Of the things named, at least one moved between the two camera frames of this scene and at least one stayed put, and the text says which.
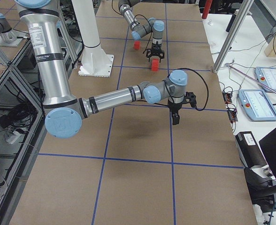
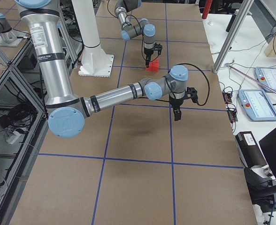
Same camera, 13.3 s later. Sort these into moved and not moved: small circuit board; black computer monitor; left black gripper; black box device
Moved: left black gripper
Not moved: black box device; black computer monitor; small circuit board
